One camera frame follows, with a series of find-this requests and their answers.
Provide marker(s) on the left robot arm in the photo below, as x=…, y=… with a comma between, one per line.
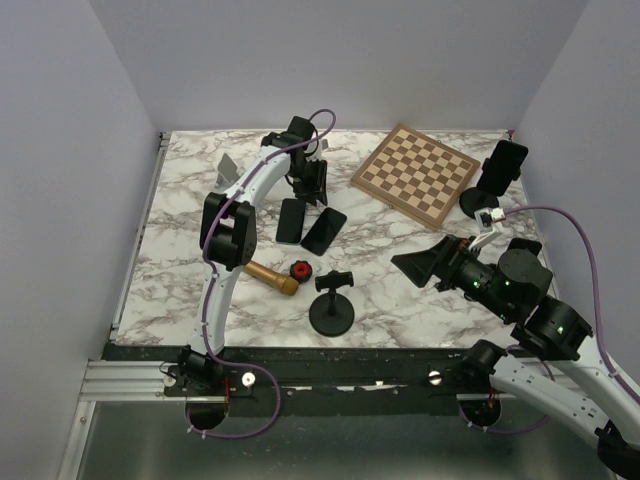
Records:
x=228, y=237

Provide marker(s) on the teal smartphone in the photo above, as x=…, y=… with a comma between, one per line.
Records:
x=291, y=221

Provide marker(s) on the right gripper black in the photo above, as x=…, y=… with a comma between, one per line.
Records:
x=442, y=260

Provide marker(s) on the wooden chessboard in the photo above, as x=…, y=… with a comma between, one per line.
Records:
x=418, y=176

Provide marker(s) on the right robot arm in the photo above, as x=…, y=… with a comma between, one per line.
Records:
x=604, y=410

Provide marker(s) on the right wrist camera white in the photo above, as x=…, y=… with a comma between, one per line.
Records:
x=490, y=227

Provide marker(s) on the black back round-base stand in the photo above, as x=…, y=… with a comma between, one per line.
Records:
x=484, y=194

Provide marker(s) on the black red knob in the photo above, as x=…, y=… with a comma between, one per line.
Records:
x=301, y=271

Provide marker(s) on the black phone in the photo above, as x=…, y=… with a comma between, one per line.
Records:
x=324, y=231
x=525, y=247
x=502, y=167

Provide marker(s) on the silver phone stand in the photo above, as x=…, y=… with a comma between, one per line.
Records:
x=227, y=173

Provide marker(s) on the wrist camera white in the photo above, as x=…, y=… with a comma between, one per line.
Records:
x=490, y=227
x=314, y=151

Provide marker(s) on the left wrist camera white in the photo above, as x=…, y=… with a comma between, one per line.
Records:
x=314, y=151

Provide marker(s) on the black front table rail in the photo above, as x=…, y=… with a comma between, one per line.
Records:
x=257, y=381

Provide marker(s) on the black round-base phone stand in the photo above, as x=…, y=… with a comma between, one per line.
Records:
x=332, y=314

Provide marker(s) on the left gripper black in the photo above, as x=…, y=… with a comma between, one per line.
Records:
x=317, y=186

